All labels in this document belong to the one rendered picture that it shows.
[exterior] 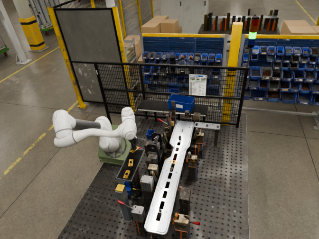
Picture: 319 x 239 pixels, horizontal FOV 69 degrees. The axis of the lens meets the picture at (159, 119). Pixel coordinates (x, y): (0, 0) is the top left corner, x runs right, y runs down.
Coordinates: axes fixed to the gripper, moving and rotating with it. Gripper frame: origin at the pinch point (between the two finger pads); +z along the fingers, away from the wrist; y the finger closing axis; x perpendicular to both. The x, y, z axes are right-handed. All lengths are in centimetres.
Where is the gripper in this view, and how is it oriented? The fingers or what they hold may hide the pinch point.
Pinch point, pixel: (134, 146)
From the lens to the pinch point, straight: 212.2
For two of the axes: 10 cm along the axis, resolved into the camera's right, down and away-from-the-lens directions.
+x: 6.3, -5.0, 5.9
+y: 7.7, 3.3, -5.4
